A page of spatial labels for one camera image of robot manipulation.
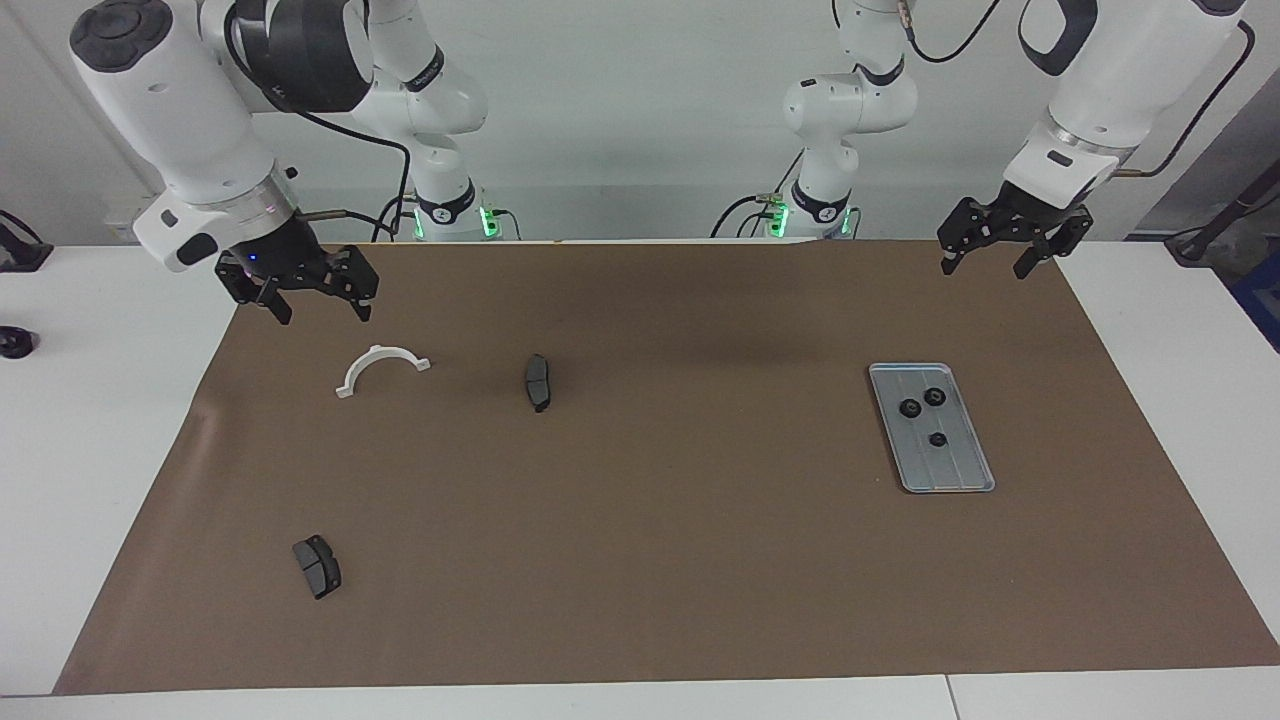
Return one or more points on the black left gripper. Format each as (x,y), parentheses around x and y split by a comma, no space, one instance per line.
(1015,215)

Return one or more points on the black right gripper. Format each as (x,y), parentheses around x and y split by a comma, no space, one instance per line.
(290,260)

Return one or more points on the silver metal tray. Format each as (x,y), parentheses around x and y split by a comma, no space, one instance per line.
(950,465)

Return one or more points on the black stand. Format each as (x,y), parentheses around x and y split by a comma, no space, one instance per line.
(1210,228)

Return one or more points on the dark grey curved brake pad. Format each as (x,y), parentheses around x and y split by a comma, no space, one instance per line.
(537,380)

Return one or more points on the dark grey split brake pad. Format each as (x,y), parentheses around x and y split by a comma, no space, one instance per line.
(318,568)

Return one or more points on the blue crate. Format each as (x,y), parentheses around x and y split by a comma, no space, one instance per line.
(1262,300)

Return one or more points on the black round knob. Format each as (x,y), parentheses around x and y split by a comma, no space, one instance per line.
(12,343)

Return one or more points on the brown table mat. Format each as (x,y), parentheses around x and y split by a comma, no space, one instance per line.
(640,550)

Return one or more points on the white semicircular bracket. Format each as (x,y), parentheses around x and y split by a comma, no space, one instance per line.
(352,378)

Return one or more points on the white wall socket box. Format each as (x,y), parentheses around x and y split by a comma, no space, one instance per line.
(118,212)

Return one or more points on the black clamp mount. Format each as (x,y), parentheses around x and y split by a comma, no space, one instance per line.
(20,255)

